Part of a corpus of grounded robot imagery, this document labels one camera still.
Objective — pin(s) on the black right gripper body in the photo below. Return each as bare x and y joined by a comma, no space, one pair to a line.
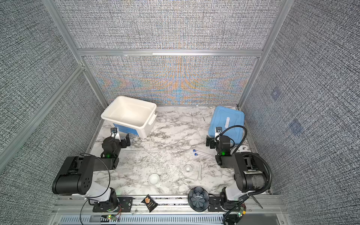
212,142

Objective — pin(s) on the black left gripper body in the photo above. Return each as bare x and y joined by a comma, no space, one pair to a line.
122,142

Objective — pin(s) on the blue-capped test tube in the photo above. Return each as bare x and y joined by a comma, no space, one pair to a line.
203,153
204,156

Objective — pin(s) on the white plastic storage bin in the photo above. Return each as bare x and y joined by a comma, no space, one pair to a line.
131,116

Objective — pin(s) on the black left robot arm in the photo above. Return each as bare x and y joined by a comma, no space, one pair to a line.
75,177

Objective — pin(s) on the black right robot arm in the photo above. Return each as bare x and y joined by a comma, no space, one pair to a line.
252,175

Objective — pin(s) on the blue plastic bin lid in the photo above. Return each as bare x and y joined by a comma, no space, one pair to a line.
225,117

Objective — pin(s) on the white round device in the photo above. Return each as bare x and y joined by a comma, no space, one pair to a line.
244,148

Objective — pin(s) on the small white mortar bowl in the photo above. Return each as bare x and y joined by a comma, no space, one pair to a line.
188,168

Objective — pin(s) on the white round dish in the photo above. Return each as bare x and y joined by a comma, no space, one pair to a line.
154,179

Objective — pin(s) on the black snack packet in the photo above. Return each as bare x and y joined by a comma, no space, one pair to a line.
150,203

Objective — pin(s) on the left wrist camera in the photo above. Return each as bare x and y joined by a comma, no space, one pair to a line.
114,132

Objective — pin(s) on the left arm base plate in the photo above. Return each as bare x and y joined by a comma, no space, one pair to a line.
124,204

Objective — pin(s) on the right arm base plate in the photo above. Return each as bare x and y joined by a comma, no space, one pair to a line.
215,204

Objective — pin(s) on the aluminium front rail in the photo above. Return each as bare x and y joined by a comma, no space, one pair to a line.
171,210

